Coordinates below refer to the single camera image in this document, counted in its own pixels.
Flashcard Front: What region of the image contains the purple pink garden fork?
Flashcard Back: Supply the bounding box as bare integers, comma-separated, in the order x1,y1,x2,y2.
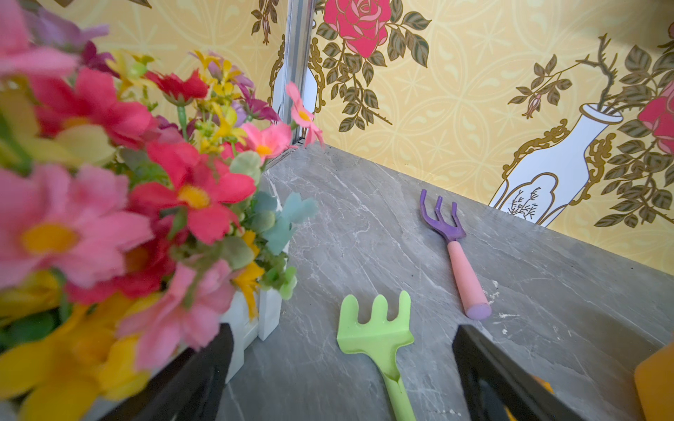
419,189,491,320

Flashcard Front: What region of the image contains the artificial flower bouquet fence pot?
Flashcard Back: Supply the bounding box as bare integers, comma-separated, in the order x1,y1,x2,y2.
1,1,322,420

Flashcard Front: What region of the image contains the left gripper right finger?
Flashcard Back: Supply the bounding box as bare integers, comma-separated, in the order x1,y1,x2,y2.
452,325,582,421

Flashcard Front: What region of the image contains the orange plastic storage box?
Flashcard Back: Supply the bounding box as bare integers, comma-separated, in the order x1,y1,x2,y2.
635,343,674,421

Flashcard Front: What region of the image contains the green toy rake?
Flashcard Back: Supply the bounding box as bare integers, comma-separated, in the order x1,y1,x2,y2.
336,290,416,420

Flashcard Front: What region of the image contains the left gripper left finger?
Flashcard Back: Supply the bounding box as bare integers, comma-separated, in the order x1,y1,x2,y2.
103,324,234,420

